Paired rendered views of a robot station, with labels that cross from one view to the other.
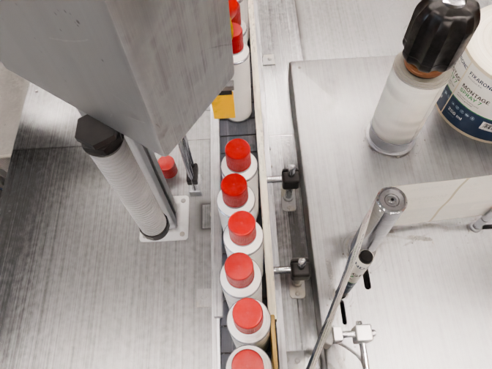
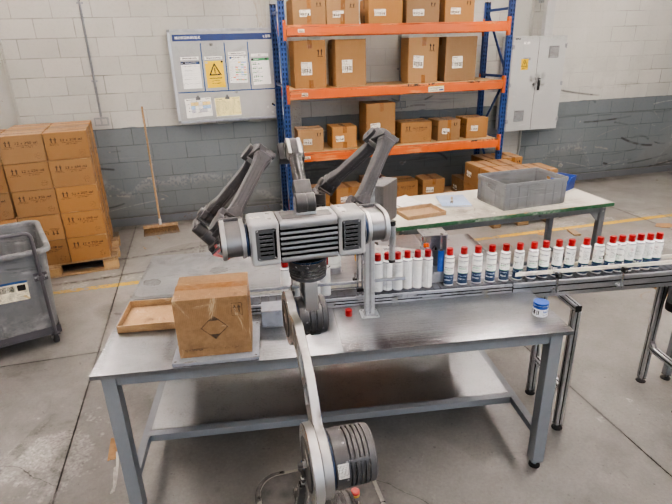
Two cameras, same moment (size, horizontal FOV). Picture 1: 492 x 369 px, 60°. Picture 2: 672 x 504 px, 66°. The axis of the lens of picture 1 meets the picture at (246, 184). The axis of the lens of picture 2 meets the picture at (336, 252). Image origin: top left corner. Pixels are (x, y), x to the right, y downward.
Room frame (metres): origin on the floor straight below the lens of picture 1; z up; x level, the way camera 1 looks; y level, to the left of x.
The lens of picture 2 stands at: (0.78, 2.33, 2.05)
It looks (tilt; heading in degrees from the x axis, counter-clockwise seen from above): 22 degrees down; 262
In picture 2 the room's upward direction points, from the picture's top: 2 degrees counter-clockwise
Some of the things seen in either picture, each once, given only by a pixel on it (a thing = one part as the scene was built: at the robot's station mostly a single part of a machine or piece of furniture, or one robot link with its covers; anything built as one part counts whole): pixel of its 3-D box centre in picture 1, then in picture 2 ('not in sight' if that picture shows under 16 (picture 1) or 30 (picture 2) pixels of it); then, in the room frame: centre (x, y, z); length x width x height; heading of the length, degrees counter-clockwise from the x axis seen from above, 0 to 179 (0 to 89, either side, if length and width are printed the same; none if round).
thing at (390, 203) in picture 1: (374, 228); not in sight; (0.22, -0.18, 0.97); 0.05 x 0.05 x 0.19
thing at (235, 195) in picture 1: (238, 217); (377, 272); (0.24, 0.01, 0.98); 0.05 x 0.05 x 0.20
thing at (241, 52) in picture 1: (235, 75); (325, 276); (0.51, 0.00, 0.98); 0.05 x 0.05 x 0.20
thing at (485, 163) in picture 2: not in sight; (499, 186); (-2.20, -3.68, 0.32); 1.20 x 0.83 x 0.64; 95
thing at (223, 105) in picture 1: (222, 104); not in sight; (0.36, 0.02, 1.09); 0.03 x 0.01 x 0.06; 89
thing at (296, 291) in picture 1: (296, 281); not in sight; (0.18, -0.07, 0.83); 0.06 x 0.03 x 0.01; 177
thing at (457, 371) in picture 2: not in sight; (329, 353); (0.48, -0.19, 0.40); 2.04 x 1.25 x 0.81; 179
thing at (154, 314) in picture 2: not in sight; (155, 314); (1.35, -0.01, 0.85); 0.30 x 0.26 x 0.04; 179
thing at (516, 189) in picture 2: not in sight; (521, 188); (-1.34, -1.55, 0.91); 0.60 x 0.40 x 0.22; 10
